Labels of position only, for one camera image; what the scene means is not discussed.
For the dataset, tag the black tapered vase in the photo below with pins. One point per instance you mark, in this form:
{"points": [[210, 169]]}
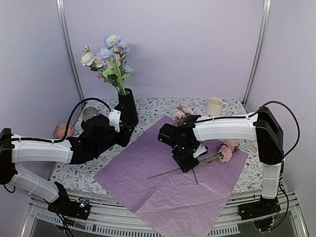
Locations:
{"points": [[129, 115]]}

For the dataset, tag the striped grey teacup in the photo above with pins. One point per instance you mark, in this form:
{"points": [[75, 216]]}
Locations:
{"points": [[89, 113]]}

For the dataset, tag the white rose flower stem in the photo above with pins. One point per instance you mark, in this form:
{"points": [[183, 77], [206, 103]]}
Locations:
{"points": [[92, 61]]}

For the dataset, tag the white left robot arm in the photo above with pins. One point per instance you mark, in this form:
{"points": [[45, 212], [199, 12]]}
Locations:
{"points": [[100, 133]]}

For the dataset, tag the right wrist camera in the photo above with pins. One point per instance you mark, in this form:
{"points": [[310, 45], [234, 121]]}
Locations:
{"points": [[201, 150]]}

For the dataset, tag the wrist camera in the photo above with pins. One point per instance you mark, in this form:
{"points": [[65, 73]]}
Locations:
{"points": [[201, 150], [116, 117]]}

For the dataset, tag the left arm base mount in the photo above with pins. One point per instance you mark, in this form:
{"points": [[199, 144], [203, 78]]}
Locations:
{"points": [[79, 208]]}

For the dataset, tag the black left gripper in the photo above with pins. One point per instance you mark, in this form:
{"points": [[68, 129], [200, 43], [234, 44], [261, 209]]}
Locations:
{"points": [[125, 135]]}

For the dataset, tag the blue poppy flower stem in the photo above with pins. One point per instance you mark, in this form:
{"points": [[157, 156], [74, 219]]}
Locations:
{"points": [[107, 50]]}

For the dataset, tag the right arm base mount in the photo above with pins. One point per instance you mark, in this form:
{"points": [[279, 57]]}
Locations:
{"points": [[258, 209]]}

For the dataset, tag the right aluminium frame post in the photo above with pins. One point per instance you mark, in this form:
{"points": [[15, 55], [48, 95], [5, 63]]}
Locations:
{"points": [[258, 51]]}

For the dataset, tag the left aluminium frame post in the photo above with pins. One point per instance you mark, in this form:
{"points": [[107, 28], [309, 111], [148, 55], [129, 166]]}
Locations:
{"points": [[68, 48]]}

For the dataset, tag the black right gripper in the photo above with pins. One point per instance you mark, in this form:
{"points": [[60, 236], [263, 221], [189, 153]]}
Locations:
{"points": [[185, 166]]}

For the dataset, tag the light blue flower stem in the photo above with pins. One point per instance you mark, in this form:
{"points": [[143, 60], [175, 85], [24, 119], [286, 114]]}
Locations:
{"points": [[122, 52]]}

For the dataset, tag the aluminium frame post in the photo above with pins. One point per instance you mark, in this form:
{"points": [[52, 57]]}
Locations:
{"points": [[68, 48], [258, 51]]}

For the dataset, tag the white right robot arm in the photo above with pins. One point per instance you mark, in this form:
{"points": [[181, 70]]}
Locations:
{"points": [[260, 127]]}

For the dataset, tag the cream ceramic mug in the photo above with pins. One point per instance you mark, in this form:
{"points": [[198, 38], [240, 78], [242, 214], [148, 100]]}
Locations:
{"points": [[215, 106]]}

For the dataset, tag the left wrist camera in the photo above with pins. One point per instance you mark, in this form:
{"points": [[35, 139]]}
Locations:
{"points": [[116, 117]]}

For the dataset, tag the purple pink wrapping paper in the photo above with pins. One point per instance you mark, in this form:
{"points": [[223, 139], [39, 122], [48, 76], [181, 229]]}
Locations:
{"points": [[146, 180]]}

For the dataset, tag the aluminium front rail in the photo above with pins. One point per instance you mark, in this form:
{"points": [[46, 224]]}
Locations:
{"points": [[108, 218]]}

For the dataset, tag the yellow small flower sprig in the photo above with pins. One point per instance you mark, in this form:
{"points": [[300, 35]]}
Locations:
{"points": [[195, 176]]}

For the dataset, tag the pink rose flower stem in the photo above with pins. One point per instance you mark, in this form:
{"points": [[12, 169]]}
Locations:
{"points": [[179, 116]]}

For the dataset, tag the floral patterned tablecloth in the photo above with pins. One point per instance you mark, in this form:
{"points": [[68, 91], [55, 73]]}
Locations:
{"points": [[80, 177]]}

